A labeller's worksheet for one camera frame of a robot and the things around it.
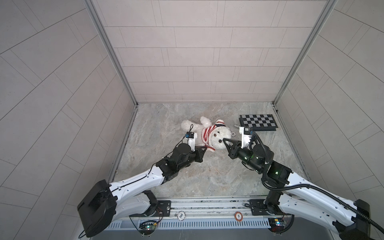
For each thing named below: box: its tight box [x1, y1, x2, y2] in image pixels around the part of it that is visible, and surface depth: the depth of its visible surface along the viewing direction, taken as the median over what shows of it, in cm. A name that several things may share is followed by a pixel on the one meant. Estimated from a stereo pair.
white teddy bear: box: [181, 116, 236, 150], surface depth 71 cm
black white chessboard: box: [239, 114, 279, 131], surface depth 104 cm
